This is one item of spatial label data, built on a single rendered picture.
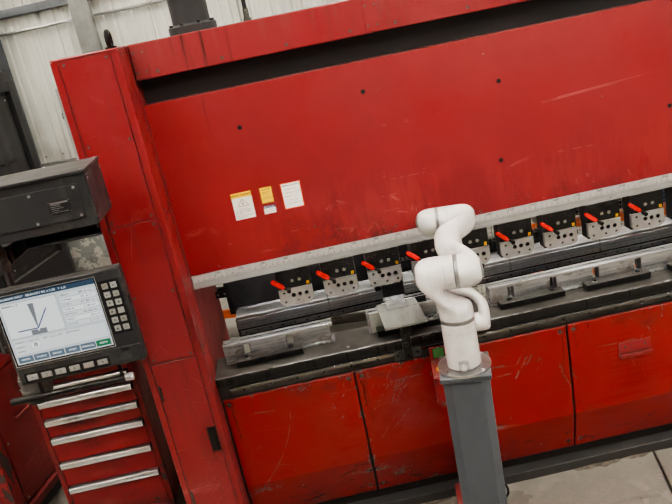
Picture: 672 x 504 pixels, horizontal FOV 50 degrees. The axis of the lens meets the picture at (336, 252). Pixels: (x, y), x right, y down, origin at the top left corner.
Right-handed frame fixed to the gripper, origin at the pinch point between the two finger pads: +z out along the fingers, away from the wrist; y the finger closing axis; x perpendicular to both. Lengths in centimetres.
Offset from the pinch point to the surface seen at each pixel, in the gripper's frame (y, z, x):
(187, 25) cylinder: -35, -156, -87
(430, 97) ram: -39, -109, 3
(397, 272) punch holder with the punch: -29, -38, -23
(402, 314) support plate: -14.7, -24.8, -23.7
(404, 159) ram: -35, -86, -12
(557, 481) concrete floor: -12, 75, 34
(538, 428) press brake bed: -19, 49, 29
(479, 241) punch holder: -35, -43, 15
